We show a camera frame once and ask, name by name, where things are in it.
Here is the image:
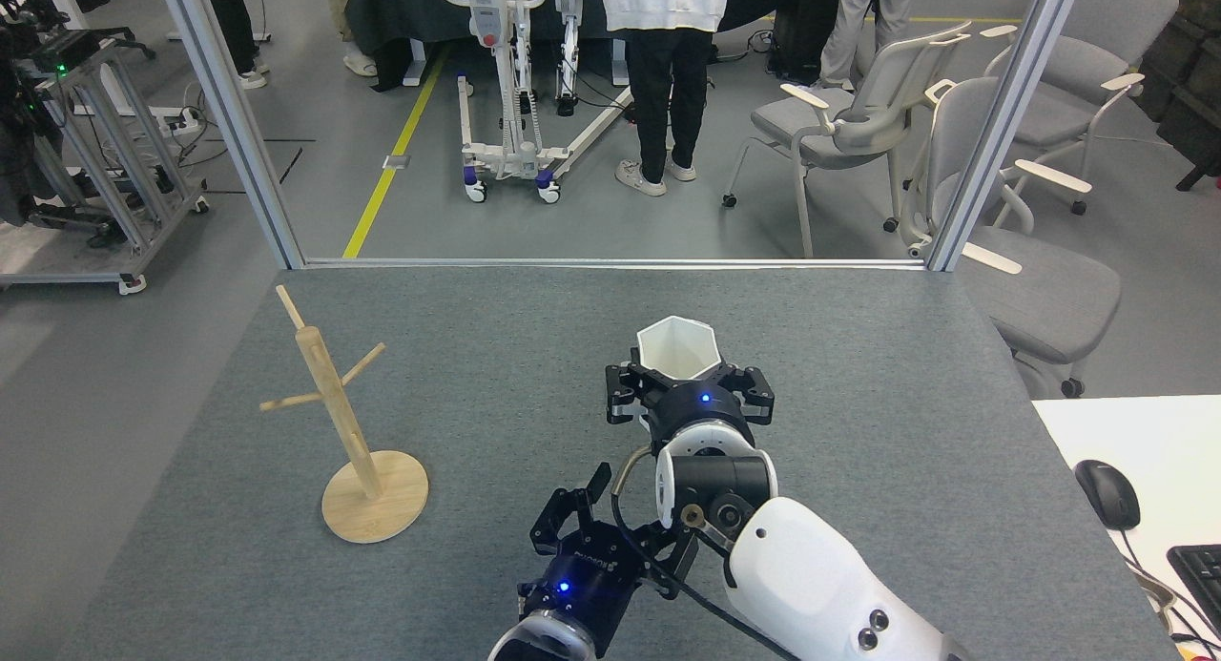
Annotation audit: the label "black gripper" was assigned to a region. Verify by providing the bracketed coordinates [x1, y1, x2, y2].
[517, 462, 703, 644]
[606, 360, 776, 448]

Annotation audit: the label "white faceted cup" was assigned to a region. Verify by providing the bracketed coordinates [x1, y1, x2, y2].
[634, 315, 722, 386]

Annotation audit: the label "wooden cup rack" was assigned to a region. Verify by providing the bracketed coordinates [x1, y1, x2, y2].
[259, 285, 430, 546]

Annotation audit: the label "person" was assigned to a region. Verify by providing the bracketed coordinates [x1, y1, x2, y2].
[199, 0, 271, 91]
[322, 0, 380, 78]
[602, 0, 732, 198]
[817, 0, 922, 93]

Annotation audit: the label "grey chair with white armrests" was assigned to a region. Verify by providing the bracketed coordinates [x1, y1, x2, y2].
[900, 77, 1125, 400]
[980, 0, 1182, 217]
[722, 20, 975, 259]

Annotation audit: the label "white stand on wheels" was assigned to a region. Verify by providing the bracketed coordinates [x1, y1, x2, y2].
[431, 0, 631, 205]

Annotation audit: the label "black box on floor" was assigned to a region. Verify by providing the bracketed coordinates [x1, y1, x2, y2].
[769, 0, 842, 84]

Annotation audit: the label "black computer mouse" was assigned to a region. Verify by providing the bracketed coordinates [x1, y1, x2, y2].
[1074, 460, 1142, 532]

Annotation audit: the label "white desk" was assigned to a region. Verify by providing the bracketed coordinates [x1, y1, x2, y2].
[1032, 395, 1221, 661]

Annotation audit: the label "black draped table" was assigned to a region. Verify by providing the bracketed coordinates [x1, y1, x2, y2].
[345, 0, 842, 93]

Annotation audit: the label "black keyboard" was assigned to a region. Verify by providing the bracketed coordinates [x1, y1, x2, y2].
[1167, 544, 1221, 633]

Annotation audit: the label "stacked black crates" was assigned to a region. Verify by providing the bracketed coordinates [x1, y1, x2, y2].
[1135, 0, 1221, 194]

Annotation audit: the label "metal cart on wheels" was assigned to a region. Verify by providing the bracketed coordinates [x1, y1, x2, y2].
[0, 31, 212, 297]

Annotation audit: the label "silver frame post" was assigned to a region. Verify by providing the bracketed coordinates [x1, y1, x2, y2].
[155, 0, 305, 270]
[926, 0, 1088, 273]

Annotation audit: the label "black mouse cable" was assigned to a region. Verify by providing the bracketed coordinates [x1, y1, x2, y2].
[1116, 527, 1221, 645]

